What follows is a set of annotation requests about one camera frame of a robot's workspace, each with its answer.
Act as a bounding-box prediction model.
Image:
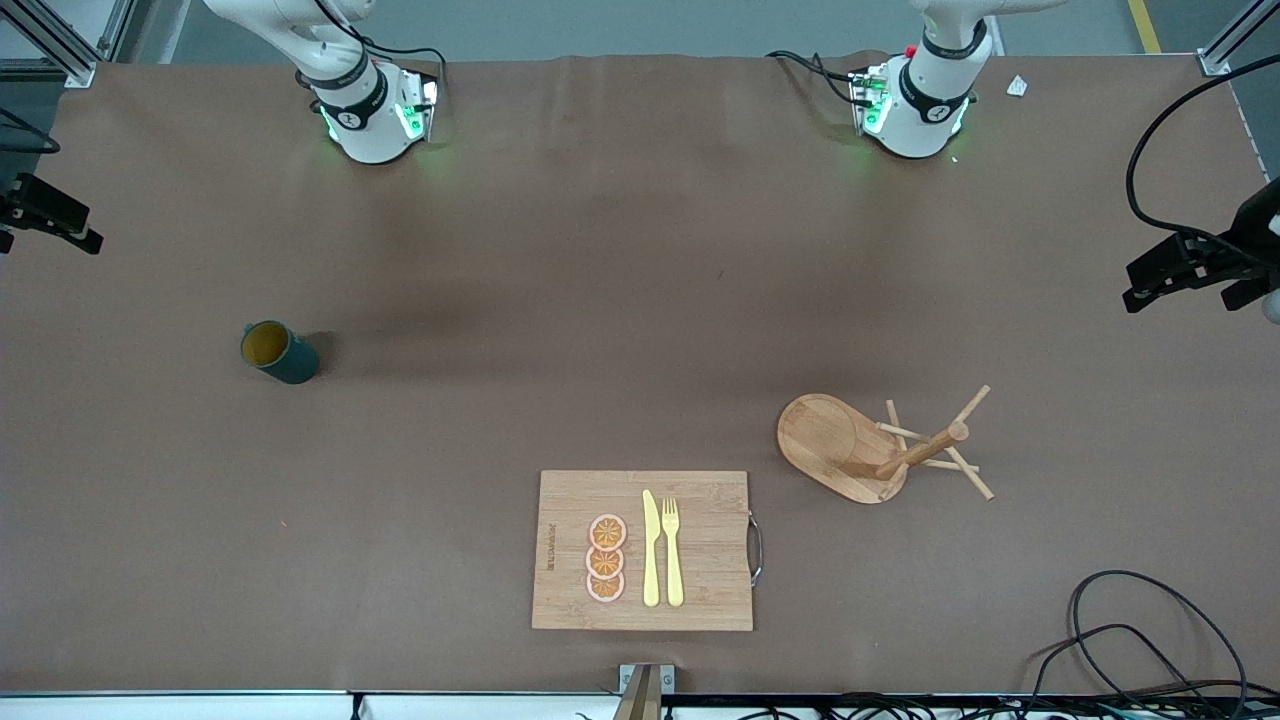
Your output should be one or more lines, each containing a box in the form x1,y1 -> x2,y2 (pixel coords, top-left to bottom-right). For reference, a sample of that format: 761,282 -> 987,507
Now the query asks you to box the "dark teal cup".
240,320 -> 321,386

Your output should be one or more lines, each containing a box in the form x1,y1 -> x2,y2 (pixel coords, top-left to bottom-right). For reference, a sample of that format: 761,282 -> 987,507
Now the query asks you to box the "wooden cup rack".
776,385 -> 996,505

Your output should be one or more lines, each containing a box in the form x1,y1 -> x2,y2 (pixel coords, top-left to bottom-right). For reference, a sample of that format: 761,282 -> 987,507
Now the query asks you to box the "brown table cover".
0,50 -> 1280,698

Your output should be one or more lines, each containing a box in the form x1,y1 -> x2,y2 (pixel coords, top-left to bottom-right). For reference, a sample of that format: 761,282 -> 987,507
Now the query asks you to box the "wooden cutting board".
531,470 -> 764,632

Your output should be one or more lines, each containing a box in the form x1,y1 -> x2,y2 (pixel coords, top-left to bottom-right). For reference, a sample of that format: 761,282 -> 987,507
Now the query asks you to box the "yellow plastic fork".
661,497 -> 685,608

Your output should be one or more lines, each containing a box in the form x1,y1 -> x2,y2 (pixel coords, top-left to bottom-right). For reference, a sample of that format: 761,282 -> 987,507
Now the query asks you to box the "yellow plastic knife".
642,489 -> 662,608

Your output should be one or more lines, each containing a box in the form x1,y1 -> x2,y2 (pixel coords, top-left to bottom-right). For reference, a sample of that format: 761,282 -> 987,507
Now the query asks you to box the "aluminium frame post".
1198,0 -> 1280,77
0,0 -> 136,89

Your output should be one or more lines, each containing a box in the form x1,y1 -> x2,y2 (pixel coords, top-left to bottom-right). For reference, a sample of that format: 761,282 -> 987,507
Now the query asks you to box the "black cable large loop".
1068,570 -> 1251,720

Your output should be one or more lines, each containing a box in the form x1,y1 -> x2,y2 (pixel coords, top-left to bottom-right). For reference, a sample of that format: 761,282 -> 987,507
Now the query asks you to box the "black cable small loop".
1025,623 -> 1216,720

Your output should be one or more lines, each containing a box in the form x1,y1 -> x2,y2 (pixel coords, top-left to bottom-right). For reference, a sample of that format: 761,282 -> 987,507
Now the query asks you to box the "black arm base cable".
315,0 -> 448,91
768,50 -> 871,106

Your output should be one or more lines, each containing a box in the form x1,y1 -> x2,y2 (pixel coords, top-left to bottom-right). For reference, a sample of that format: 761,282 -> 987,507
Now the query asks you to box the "black cable bundle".
575,690 -> 1280,720

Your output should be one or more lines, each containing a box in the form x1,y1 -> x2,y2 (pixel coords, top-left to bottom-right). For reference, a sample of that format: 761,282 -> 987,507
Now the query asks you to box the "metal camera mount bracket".
612,663 -> 677,720

